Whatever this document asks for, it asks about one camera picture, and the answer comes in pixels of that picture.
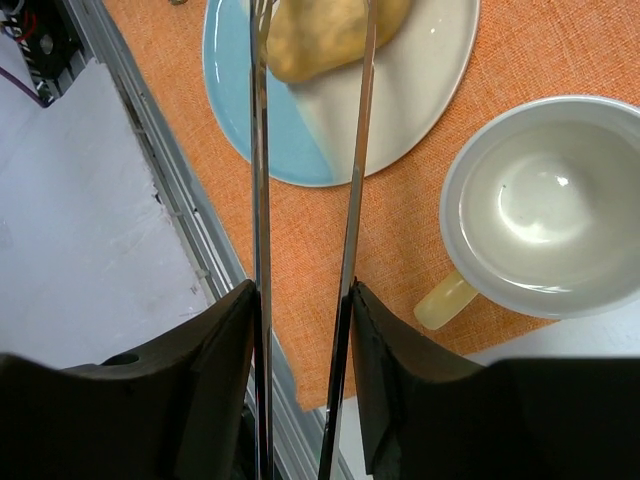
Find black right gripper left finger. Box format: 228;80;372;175
1;281;256;479

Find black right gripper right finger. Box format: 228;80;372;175
352;283;639;479

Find oblong golden bread roll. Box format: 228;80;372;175
264;0;414;85

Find metal serving tongs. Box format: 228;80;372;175
249;1;378;479

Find yellow mug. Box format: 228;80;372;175
414;95;639;330

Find white and blue plate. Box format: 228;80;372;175
202;0;481;187

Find orange placemat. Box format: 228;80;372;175
106;1;639;410

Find aluminium table frame rail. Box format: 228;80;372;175
64;1;324;479

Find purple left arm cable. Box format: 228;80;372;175
0;64;51;109

